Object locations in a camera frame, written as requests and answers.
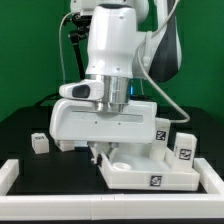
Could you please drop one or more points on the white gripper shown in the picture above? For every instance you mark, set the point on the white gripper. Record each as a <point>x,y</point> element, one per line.
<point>74,120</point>

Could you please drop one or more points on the white square table top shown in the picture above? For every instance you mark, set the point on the white square table top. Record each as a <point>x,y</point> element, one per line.
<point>131,168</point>

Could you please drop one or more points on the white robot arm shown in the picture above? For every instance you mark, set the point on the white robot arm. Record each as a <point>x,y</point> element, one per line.
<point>98,110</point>

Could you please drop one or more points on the white U-shaped obstacle fence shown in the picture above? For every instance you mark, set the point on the white U-shaped obstacle fence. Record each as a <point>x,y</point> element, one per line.
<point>209,205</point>

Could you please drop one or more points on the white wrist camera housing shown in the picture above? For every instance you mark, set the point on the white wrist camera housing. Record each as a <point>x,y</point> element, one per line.
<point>87,89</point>

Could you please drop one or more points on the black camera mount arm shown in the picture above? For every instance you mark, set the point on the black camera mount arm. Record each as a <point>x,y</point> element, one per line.
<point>81,32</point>

